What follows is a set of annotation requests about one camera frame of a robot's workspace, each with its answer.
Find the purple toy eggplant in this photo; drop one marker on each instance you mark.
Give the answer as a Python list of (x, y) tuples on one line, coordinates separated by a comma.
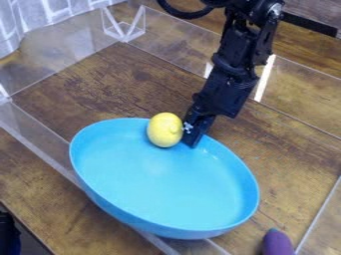
[(275, 243)]

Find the clear acrylic enclosure wall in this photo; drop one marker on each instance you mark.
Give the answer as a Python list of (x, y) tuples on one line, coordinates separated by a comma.
[(126, 63)]

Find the yellow toy lemon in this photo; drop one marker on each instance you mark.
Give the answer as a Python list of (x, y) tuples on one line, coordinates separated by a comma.
[(164, 129)]

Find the blue round plate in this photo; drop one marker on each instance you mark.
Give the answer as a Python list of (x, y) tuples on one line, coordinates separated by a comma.
[(180, 192)]

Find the white patterned curtain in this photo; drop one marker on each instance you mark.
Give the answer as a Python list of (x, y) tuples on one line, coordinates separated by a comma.
[(23, 16)]

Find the black bar in background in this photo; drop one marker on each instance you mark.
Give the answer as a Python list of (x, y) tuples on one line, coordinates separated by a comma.
[(310, 25)]

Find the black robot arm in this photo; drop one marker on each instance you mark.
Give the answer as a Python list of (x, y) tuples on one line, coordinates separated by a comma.
[(245, 48)]

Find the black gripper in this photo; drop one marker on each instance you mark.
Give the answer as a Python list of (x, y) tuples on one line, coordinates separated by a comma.
[(221, 98)]

